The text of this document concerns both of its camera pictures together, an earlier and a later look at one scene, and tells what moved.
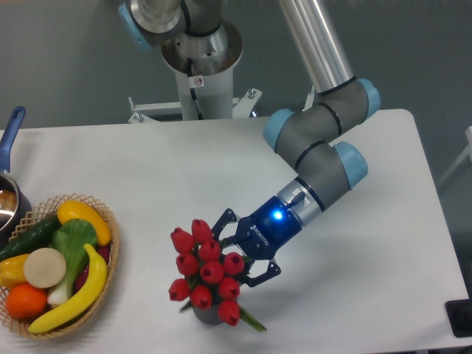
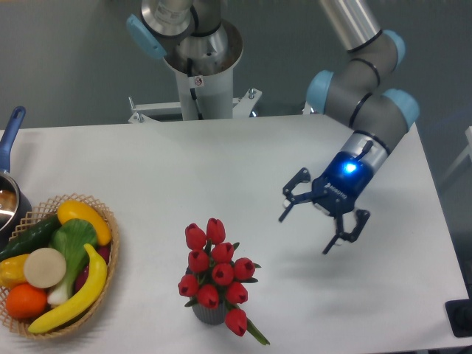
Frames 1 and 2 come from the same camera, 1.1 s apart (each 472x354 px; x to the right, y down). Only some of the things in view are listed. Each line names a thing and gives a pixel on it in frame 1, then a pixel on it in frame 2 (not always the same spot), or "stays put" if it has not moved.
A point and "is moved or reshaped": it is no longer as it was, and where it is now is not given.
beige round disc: [45, 268] stays put
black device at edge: [459, 316] stays put
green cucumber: [37, 236] stays put
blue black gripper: [263, 234] to [336, 192]
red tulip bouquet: [209, 278] is moved or reshaped
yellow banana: [91, 287] stays put
